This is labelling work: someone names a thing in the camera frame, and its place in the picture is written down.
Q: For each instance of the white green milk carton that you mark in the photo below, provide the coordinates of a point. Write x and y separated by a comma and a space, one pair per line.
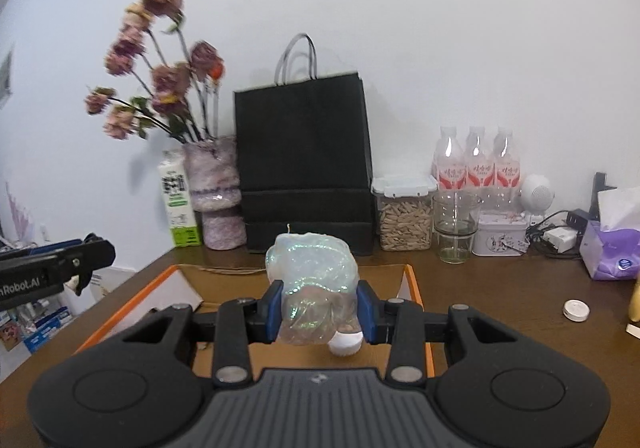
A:
177, 203

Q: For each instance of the white round lid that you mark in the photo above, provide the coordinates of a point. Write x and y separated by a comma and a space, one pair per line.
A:
575, 310

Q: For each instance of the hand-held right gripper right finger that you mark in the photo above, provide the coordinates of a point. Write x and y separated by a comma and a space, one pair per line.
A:
365, 313

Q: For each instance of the red label water bottle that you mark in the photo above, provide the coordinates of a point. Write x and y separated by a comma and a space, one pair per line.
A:
507, 167
479, 167
449, 167

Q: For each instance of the orange cardboard box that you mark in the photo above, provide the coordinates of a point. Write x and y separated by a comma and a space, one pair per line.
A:
280, 358

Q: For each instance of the purple tissue pack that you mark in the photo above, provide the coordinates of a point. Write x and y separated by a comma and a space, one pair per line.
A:
610, 253

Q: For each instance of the clear glass cup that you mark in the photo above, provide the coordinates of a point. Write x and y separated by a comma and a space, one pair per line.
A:
455, 228

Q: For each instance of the black paper bag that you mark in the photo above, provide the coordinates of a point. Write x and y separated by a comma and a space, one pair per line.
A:
305, 152

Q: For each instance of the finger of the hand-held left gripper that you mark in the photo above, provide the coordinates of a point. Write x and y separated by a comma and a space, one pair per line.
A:
97, 255
55, 246

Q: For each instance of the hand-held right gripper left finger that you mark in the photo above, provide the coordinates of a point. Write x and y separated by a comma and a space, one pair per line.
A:
275, 313

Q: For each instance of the black power adapter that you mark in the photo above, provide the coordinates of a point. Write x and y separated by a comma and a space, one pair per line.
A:
580, 219

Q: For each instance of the clear seed container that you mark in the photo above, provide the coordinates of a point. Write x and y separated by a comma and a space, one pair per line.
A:
404, 223

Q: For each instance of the bunch of dried roses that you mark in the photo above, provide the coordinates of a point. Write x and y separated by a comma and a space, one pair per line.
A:
170, 77

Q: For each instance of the yellow mug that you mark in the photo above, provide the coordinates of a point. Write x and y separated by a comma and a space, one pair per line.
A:
635, 298

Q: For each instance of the purple marbled vase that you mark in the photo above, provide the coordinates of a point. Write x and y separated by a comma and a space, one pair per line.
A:
215, 188

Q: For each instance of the white round speaker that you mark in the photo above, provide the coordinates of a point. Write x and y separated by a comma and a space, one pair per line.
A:
537, 195

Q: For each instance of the white paper strip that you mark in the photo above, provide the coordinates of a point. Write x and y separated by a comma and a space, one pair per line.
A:
634, 329

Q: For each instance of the iridescent film item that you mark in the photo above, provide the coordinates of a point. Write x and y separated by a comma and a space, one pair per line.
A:
312, 278

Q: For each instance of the blue white printed package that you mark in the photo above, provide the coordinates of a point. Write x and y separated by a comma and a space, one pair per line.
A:
45, 328

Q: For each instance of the white floral tin box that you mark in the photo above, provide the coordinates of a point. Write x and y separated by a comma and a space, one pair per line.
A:
500, 235

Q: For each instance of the brown paper twine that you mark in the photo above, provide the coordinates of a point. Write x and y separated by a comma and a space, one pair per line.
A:
230, 270

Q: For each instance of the wooden desktop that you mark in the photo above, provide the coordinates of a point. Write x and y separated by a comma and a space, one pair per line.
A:
500, 288

